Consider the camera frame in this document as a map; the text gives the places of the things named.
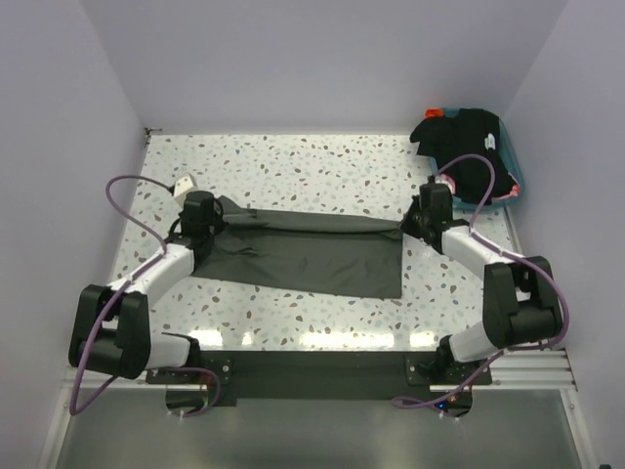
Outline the pink garment in basket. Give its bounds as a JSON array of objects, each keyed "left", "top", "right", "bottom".
[{"left": 436, "top": 173, "right": 456, "bottom": 195}]

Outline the aluminium frame rail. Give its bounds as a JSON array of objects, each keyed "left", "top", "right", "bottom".
[{"left": 61, "top": 350, "right": 578, "bottom": 391}]

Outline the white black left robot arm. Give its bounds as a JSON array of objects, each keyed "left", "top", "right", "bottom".
[{"left": 68, "top": 191, "right": 226, "bottom": 383}]

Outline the black t shirt in basket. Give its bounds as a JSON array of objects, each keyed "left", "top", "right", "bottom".
[{"left": 408, "top": 107, "right": 518, "bottom": 206}]

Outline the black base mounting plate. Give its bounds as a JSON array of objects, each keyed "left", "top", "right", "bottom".
[{"left": 146, "top": 349, "right": 490, "bottom": 406}]

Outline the orange garment in basket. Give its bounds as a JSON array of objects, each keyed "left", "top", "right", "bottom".
[{"left": 424, "top": 107, "right": 444, "bottom": 119}]

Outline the teal plastic laundry basket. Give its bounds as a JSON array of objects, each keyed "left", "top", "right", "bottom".
[{"left": 427, "top": 107, "right": 527, "bottom": 213}]

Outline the grey t shirt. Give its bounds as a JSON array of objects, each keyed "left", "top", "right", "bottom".
[{"left": 193, "top": 196, "right": 402, "bottom": 299}]

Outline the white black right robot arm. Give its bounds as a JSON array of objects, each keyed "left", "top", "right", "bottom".
[{"left": 400, "top": 182, "right": 564, "bottom": 384}]

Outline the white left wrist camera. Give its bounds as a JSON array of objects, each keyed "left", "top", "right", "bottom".
[{"left": 173, "top": 173, "right": 197, "bottom": 198}]

